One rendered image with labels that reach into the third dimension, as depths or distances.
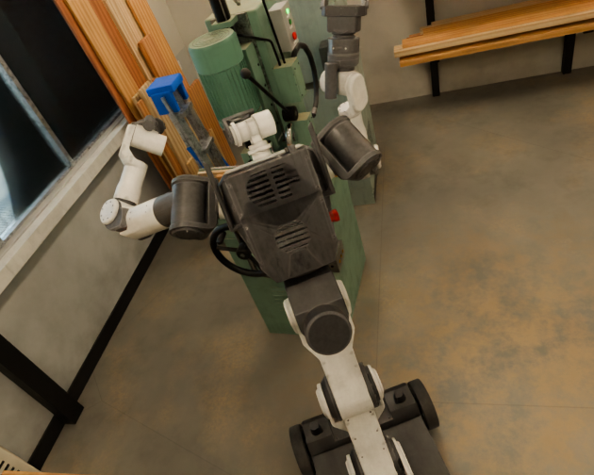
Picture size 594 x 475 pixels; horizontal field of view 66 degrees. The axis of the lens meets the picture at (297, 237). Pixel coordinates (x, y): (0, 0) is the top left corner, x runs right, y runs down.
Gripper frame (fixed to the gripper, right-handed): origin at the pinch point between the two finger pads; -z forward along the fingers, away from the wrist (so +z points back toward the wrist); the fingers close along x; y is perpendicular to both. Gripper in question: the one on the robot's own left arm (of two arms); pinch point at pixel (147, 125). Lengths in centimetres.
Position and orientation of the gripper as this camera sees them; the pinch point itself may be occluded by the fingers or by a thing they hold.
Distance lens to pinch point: 175.3
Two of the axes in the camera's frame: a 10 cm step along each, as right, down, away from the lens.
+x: 9.6, -2.3, 1.7
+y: -1.4, -8.9, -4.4
